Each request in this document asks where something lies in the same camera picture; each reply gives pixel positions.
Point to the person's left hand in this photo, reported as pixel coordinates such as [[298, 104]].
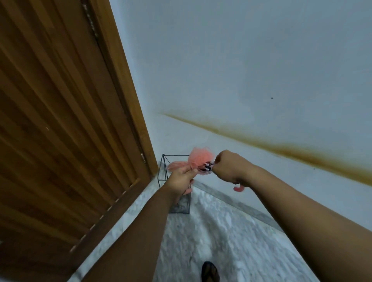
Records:
[[180, 183]]

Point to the person's right forearm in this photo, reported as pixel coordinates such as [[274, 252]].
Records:
[[305, 226]]

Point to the person's left forearm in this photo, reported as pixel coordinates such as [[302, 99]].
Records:
[[136, 241]]

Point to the person's right hand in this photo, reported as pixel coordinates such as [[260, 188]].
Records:
[[234, 167]]

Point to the person's black sandal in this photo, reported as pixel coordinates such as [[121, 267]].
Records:
[[210, 273]]

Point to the brown wooden door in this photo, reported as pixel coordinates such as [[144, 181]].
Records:
[[58, 130]]

